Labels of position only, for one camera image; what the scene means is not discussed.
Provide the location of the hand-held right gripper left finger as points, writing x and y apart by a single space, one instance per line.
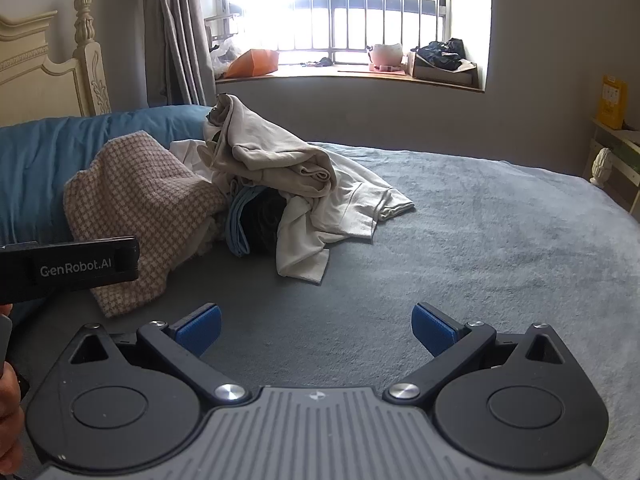
200 329

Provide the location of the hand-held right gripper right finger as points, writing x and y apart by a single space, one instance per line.
432 331

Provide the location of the beige zip jacket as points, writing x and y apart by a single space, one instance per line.
260 135

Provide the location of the dark clothes bundle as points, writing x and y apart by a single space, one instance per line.
440 55

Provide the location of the person's left hand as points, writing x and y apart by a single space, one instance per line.
7 420

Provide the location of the grey-blue bed blanket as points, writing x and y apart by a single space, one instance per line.
475 260

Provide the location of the pink houndstooth garment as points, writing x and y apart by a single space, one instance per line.
140 190

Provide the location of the blue folded sweater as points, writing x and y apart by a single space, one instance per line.
235 230

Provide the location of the teal pillow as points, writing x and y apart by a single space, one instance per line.
40 160

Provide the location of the white sweatshirt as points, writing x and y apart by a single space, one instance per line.
345 195

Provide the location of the cream carved headboard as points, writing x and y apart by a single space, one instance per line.
90 75

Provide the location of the grey curtain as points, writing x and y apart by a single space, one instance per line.
175 35

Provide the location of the cardboard box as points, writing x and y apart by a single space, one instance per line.
440 76

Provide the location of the white plastic bag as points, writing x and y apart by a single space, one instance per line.
222 57

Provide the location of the wooden window sill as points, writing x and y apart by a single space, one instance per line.
350 79

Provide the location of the orange bag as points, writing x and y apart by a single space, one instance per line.
255 62

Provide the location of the pink and white pot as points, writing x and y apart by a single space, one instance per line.
385 55

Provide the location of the yellow box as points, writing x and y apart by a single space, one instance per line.
612 102

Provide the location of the window security grille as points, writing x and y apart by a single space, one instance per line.
367 10

